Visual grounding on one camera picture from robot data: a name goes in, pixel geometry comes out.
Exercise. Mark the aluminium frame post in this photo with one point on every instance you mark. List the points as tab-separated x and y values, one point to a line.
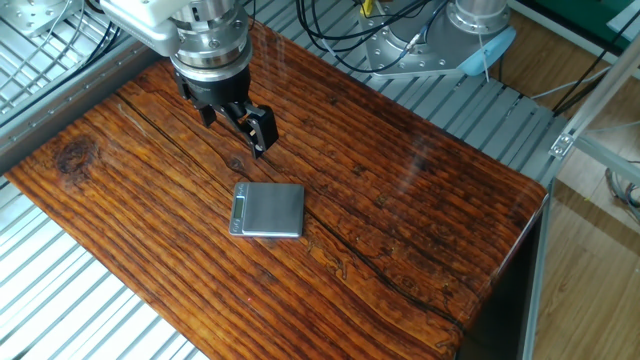
600	90

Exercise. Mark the aluminium frame crossbar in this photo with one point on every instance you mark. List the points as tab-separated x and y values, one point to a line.
615	160

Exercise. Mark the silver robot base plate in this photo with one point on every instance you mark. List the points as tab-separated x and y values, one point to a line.
400	55

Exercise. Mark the yellow connector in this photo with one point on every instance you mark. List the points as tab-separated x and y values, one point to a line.
367	6

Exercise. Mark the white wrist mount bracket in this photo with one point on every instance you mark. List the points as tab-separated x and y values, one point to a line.
145	20

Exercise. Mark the green board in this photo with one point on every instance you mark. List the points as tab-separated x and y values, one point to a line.
575	15

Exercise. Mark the aluminium table frame leg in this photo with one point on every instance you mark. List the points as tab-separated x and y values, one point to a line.
537	280

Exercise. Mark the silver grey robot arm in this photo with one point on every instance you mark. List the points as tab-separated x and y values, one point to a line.
212	50

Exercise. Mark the aluminium mounting plate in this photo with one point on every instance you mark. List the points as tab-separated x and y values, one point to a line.
30	15

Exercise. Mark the glossy wood grain board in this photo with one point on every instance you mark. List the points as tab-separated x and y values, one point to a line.
350	225

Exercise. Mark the silver digital pocket scale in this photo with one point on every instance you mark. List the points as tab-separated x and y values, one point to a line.
272	210

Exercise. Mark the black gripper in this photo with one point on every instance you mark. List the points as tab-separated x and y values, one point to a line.
215	92

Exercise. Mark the grey aluminium side beam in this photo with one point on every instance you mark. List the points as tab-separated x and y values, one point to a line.
50	110

